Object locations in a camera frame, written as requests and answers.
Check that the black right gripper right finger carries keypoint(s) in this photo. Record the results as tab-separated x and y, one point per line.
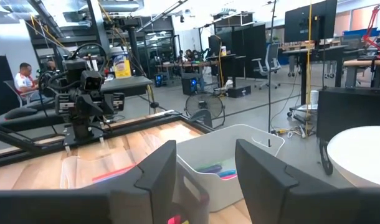
289	199

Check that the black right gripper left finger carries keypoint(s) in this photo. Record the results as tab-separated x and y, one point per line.
140	202

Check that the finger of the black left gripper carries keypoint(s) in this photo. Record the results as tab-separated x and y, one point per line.
93	107
82	107

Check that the red slim marker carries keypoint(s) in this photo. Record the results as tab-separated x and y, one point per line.
174	220

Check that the red highlighter marker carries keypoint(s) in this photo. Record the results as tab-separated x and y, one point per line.
113	173

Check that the yellow marker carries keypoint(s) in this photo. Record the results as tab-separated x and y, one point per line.
185	222

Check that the magenta marker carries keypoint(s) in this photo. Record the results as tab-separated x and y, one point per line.
230	177

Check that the teal marker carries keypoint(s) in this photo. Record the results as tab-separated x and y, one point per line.
227	173

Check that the purple marker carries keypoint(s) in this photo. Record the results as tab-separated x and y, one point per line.
211	169

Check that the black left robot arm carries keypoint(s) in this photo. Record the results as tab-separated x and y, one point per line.
74	68

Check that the person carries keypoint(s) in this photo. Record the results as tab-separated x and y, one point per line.
51	65
189	55
23	81

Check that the dark smoky plastic bin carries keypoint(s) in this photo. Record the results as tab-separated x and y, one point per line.
196	211

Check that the clear plastic bin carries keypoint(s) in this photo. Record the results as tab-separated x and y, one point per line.
78	174

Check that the black computer tower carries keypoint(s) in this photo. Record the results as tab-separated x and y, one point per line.
159	80
190	85

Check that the white mushroom table lamp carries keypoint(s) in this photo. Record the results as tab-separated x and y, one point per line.
361	155

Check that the white plastic bin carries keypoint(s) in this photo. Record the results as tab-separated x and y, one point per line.
215	143

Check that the black cabinet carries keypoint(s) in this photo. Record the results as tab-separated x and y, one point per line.
352	112

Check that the black floor fan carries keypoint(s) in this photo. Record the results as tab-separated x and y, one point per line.
205	105

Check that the black floor box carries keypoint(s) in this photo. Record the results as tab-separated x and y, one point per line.
239	91

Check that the grey office chair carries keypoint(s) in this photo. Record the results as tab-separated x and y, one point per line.
271	59

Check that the dark desk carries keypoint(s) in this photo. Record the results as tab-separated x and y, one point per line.
314	51

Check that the desk with wooden top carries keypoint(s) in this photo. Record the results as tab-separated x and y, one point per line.
364	63

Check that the black partition panel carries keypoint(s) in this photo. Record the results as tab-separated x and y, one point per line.
240	49

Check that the black monitor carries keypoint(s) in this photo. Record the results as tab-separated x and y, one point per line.
311	21

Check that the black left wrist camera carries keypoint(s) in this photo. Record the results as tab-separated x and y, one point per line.
92	80

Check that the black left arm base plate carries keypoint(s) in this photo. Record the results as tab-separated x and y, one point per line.
84	138

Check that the black aluminium table frame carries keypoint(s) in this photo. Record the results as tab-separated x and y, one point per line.
152	122

